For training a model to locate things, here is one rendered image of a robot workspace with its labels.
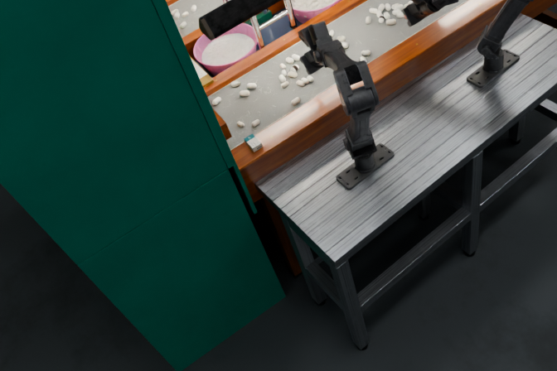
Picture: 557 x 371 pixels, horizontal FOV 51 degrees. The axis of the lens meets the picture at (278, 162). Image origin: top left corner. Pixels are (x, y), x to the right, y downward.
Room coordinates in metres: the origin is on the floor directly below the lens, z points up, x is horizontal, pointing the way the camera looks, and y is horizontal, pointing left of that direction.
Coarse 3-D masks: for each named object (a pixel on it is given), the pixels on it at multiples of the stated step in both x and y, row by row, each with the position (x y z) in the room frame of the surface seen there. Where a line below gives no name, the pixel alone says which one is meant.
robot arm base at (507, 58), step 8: (504, 56) 1.46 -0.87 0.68; (512, 56) 1.45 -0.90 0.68; (488, 64) 1.42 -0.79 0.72; (496, 64) 1.40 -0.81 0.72; (504, 64) 1.43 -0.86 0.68; (512, 64) 1.42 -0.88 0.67; (472, 72) 1.44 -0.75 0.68; (480, 72) 1.43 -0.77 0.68; (488, 72) 1.42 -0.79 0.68; (496, 72) 1.40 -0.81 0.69; (472, 80) 1.40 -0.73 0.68; (480, 80) 1.39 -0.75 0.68; (488, 80) 1.38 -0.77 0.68; (480, 88) 1.37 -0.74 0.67
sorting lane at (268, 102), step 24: (384, 0) 1.92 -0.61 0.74; (408, 0) 1.87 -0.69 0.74; (336, 24) 1.88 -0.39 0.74; (360, 24) 1.83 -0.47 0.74; (384, 24) 1.78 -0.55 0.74; (288, 48) 1.83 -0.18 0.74; (360, 48) 1.69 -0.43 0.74; (384, 48) 1.65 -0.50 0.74; (264, 72) 1.74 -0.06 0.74; (216, 96) 1.70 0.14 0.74; (240, 96) 1.66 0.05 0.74; (264, 96) 1.61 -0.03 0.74; (288, 96) 1.57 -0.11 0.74; (312, 96) 1.53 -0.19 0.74; (240, 120) 1.54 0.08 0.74; (264, 120) 1.50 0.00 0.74
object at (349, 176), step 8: (376, 152) 1.24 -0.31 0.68; (384, 152) 1.23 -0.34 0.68; (392, 152) 1.22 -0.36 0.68; (360, 160) 1.18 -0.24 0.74; (368, 160) 1.18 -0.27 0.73; (376, 160) 1.21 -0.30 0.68; (384, 160) 1.20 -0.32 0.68; (352, 168) 1.21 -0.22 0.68; (360, 168) 1.18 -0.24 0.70; (368, 168) 1.18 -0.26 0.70; (376, 168) 1.18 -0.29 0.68; (336, 176) 1.20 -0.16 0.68; (344, 176) 1.19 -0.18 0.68; (352, 176) 1.18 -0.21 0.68; (360, 176) 1.17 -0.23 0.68; (344, 184) 1.16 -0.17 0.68; (352, 184) 1.15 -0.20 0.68
